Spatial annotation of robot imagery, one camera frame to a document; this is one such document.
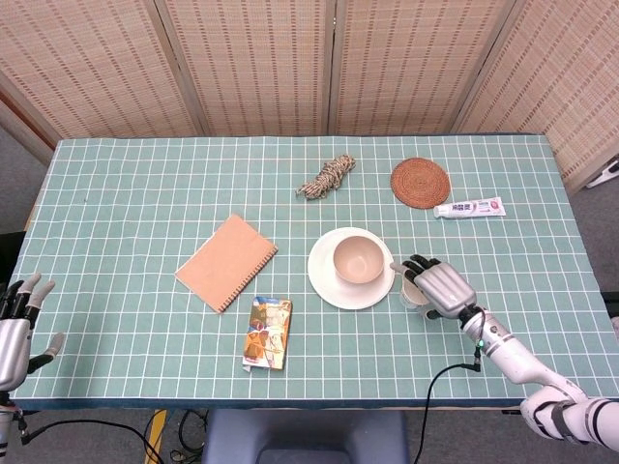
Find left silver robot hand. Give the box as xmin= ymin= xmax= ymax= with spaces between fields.
xmin=0 ymin=272 xmax=67 ymax=392

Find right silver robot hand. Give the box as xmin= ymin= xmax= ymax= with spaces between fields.
xmin=390 ymin=254 xmax=478 ymax=321

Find small white paper cup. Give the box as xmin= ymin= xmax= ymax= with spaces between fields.
xmin=398 ymin=273 xmax=431 ymax=310

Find off-white bowl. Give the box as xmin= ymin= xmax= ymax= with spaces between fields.
xmin=332 ymin=234 xmax=387 ymax=284

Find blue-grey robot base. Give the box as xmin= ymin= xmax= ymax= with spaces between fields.
xmin=201 ymin=409 xmax=410 ymax=464

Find white plate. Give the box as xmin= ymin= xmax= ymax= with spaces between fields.
xmin=307 ymin=226 xmax=397 ymax=310

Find white toothpaste tube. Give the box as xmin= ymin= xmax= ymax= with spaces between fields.
xmin=432 ymin=195 xmax=506 ymax=219

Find brown woven rattan coaster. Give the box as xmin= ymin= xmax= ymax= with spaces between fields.
xmin=390 ymin=158 xmax=452 ymax=210

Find orange snack box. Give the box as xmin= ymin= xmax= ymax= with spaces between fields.
xmin=241 ymin=296 xmax=294 ymax=372

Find white screen foot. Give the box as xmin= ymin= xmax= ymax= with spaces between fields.
xmin=586 ymin=159 xmax=619 ymax=189

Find green checked tablecloth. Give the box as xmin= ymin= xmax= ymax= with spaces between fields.
xmin=0 ymin=132 xmax=613 ymax=412

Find brown spiral notebook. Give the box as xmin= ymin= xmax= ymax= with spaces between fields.
xmin=174 ymin=213 xmax=280 ymax=315

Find bamboo folding screen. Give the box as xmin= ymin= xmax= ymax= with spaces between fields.
xmin=0 ymin=0 xmax=619 ymax=194

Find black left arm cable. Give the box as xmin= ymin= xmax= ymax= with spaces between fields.
xmin=18 ymin=410 xmax=165 ymax=464

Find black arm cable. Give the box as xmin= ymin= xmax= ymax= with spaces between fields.
xmin=18 ymin=410 xmax=165 ymax=464
xmin=408 ymin=308 xmax=487 ymax=464

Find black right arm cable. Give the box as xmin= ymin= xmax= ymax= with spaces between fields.
xmin=408 ymin=308 xmax=487 ymax=464

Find twine rope bundle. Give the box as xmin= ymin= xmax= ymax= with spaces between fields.
xmin=294 ymin=154 xmax=358 ymax=200

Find yellow strap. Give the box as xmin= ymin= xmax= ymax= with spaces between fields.
xmin=144 ymin=409 xmax=168 ymax=464

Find black floor cables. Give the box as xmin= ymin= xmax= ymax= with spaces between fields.
xmin=168 ymin=409 xmax=209 ymax=460

